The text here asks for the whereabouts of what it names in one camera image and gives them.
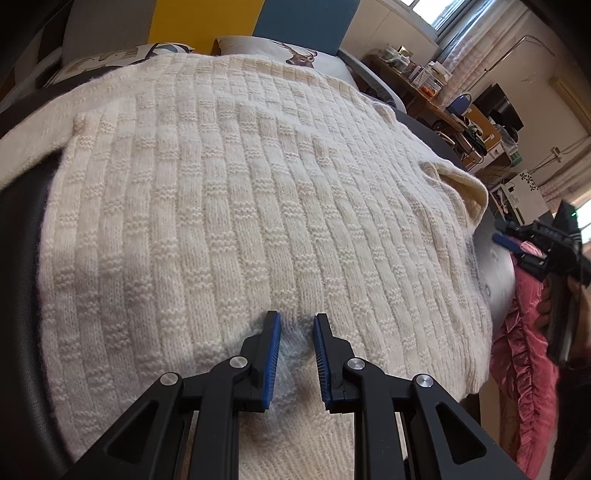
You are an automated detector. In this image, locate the grey yellow blue sofa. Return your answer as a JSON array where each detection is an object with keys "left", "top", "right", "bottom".
[{"left": 0, "top": 0, "right": 409, "bottom": 114}]

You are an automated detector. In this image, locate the window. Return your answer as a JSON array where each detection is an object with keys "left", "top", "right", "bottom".
[{"left": 406, "top": 0, "right": 465, "bottom": 34}]

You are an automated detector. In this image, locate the person's right hand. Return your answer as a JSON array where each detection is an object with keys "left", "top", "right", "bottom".
[{"left": 536, "top": 284, "right": 557, "bottom": 335}]

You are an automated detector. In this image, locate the black monitor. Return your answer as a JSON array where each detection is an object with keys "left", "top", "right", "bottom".
[{"left": 475, "top": 84, "right": 525, "bottom": 133}]

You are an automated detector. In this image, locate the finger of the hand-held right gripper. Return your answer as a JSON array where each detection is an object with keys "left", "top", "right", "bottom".
[
  {"left": 513, "top": 251, "right": 552, "bottom": 281},
  {"left": 492, "top": 220, "right": 539, "bottom": 254}
]

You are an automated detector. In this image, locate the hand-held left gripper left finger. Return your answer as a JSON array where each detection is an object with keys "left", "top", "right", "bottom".
[{"left": 62, "top": 311, "right": 282, "bottom": 480}]

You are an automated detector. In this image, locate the black white printed pillow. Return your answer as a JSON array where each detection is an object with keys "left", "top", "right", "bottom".
[{"left": 44, "top": 42, "right": 195, "bottom": 88}]

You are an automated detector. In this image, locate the black leather table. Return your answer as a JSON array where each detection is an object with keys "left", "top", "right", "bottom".
[{"left": 0, "top": 83, "right": 518, "bottom": 480}]

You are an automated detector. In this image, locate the wooden desk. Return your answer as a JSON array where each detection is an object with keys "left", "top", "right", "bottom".
[{"left": 365, "top": 53, "right": 506, "bottom": 169}]

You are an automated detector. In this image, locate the patterned beige curtain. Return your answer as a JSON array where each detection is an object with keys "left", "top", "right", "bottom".
[{"left": 438, "top": 0, "right": 525, "bottom": 108}]

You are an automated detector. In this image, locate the white leaf print cabinet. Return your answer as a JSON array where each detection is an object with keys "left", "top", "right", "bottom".
[{"left": 489, "top": 171, "right": 549, "bottom": 223}]

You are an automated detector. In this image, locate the cream knit sweater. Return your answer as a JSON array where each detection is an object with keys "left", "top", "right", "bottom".
[{"left": 0, "top": 53, "right": 492, "bottom": 480}]

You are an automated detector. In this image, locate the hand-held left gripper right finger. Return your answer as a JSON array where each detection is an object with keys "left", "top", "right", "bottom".
[{"left": 313, "top": 312, "right": 532, "bottom": 480}]

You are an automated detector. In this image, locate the blue bag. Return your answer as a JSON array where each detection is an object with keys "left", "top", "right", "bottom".
[{"left": 446, "top": 93, "right": 474, "bottom": 117}]

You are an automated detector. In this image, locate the pink ruffled cloth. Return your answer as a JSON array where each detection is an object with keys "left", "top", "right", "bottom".
[{"left": 489, "top": 240, "right": 561, "bottom": 476}]

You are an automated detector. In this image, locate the deer print pillow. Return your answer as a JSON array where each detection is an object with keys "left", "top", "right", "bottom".
[{"left": 217, "top": 36, "right": 352, "bottom": 85}]

